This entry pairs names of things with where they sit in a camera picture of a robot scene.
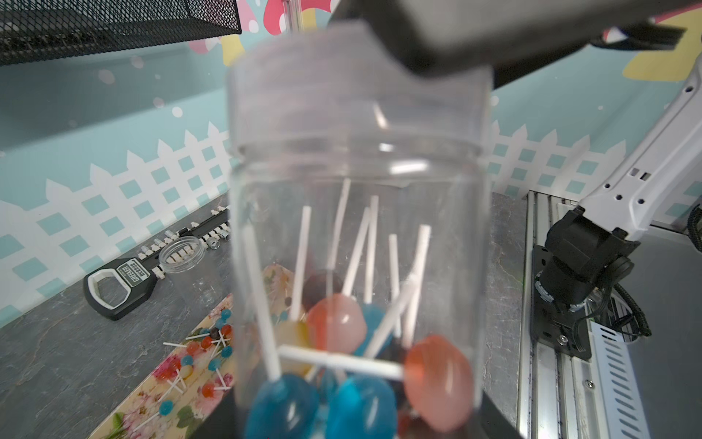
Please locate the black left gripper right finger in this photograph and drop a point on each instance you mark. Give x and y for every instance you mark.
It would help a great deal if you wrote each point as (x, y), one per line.
(493, 424)

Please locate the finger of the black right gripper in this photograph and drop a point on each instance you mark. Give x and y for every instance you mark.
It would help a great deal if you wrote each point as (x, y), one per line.
(433, 39)

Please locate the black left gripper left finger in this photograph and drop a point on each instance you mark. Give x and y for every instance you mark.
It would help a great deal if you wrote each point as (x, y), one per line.
(221, 424)

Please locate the clear plastic candy jar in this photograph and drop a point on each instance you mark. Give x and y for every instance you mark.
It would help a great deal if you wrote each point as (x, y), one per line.
(188, 265)

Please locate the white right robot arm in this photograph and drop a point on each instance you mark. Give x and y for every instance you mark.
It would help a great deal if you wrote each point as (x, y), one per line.
(624, 204)

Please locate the floral rectangular tray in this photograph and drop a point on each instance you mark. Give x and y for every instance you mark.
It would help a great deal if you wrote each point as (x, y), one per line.
(179, 395)

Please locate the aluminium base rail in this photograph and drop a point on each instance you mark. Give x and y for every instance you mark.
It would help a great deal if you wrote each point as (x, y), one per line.
(576, 375)

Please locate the black wire mesh basket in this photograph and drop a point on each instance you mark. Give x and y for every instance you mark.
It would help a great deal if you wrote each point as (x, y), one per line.
(58, 29)

